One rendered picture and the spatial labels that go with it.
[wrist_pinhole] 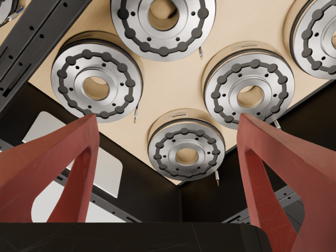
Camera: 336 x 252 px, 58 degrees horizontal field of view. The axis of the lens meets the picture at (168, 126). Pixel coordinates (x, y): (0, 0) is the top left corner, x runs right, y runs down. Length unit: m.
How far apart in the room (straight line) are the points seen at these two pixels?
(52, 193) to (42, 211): 0.07
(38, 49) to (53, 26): 0.02
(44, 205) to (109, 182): 0.42
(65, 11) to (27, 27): 0.03
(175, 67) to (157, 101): 0.05
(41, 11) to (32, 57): 0.04
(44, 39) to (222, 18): 0.19
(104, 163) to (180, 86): 0.14
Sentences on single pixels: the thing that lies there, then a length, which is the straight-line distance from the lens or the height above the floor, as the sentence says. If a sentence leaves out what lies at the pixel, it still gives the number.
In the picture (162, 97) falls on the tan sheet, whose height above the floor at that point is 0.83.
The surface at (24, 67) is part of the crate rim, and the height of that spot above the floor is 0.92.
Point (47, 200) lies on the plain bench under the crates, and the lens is 0.77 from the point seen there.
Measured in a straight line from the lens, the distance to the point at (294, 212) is 0.58.
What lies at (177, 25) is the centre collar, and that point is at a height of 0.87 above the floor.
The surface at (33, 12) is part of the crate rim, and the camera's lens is 0.26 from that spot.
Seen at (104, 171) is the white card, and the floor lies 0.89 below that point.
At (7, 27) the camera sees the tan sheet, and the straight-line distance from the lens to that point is 0.39.
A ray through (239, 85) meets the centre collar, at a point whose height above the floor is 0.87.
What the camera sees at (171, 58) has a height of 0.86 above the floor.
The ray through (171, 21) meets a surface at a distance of 0.33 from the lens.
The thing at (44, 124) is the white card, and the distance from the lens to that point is 0.38.
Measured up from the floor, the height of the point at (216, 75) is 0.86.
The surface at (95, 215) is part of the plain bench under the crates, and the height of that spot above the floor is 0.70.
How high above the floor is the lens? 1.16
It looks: 54 degrees down
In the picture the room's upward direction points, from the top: 180 degrees counter-clockwise
